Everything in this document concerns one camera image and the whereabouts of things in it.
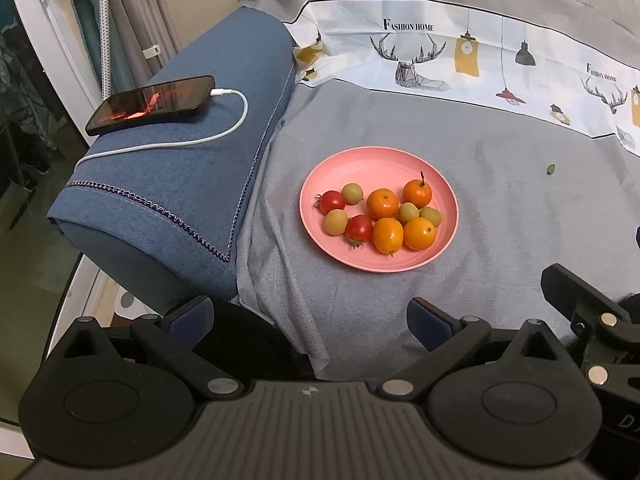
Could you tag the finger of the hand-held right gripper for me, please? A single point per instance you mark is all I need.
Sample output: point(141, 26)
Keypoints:
point(575, 295)

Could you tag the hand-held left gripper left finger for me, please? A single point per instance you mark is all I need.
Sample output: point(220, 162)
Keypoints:
point(192, 322)

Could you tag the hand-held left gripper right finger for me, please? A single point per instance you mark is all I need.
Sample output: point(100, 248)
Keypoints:
point(430, 327)

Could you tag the small green fruit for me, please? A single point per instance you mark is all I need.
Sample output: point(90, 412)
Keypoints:
point(431, 216)
point(408, 211)
point(352, 193)
point(335, 221)

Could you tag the red cherry tomato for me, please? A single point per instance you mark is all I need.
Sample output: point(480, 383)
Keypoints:
point(332, 201)
point(359, 229)

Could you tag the orange kumquat with stem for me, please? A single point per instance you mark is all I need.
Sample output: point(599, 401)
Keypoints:
point(417, 193)

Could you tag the pink plate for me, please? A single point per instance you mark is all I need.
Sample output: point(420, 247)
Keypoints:
point(360, 170)

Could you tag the white plastic object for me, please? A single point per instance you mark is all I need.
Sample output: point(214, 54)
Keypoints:
point(127, 305)

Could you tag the small green leaf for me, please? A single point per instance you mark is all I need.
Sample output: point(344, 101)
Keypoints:
point(550, 169)

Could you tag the blue sofa armrest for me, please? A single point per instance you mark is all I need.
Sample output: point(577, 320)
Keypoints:
point(190, 185)

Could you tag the grey printed sheet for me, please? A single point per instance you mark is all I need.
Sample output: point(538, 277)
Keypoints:
point(500, 160)

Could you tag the black smartphone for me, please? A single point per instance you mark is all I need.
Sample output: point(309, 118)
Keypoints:
point(150, 102)

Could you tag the white curtain clip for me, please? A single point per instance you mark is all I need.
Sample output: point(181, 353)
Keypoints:
point(152, 51)

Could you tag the patterned hanging cloth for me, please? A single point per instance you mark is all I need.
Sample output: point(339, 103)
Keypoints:
point(25, 90)

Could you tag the grey curtain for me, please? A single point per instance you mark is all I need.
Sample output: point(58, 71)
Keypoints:
point(140, 10)

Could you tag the teal curtain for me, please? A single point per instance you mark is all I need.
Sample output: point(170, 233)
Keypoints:
point(85, 20)

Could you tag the white round frame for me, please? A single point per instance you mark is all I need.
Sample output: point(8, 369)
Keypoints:
point(55, 35)

